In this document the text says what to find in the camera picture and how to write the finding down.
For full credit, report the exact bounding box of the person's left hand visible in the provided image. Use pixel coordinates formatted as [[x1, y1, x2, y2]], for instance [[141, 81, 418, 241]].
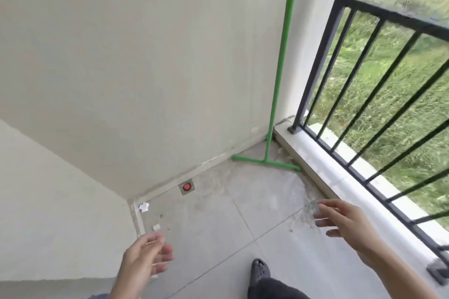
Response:
[[115, 232, 174, 287]]

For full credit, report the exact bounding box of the person's right hand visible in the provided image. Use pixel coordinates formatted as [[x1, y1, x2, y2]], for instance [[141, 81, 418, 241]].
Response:
[[313, 199, 381, 257]]

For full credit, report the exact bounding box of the person's left forearm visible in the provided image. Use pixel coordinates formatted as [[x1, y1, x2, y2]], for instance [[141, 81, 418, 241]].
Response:
[[111, 274, 153, 299]]

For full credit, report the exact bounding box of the person's right forearm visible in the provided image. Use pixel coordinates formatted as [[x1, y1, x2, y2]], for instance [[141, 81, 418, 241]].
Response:
[[358, 237, 442, 299]]

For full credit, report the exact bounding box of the white stone balcony ledge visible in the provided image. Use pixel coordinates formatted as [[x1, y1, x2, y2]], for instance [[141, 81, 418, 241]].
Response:
[[274, 122, 449, 275]]

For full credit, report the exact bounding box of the red floor drain cap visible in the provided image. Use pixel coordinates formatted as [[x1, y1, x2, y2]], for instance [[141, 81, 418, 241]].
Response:
[[178, 180, 196, 196]]

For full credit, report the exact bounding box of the black perforated clog shoe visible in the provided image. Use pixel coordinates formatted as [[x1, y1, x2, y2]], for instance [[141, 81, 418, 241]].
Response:
[[249, 258, 272, 288]]

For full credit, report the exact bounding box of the dark grey trouser leg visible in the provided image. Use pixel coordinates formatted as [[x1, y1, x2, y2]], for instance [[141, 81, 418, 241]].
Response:
[[247, 276, 311, 299]]

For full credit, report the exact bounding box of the green grass field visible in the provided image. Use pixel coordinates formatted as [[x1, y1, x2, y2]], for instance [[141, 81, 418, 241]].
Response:
[[305, 0, 449, 231]]

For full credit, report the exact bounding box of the green floor squeegee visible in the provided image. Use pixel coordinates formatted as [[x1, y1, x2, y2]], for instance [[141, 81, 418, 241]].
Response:
[[232, 0, 302, 172]]

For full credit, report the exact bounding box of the black metal balcony railing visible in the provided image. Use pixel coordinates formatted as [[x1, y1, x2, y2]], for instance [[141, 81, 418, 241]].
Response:
[[288, 0, 449, 286]]

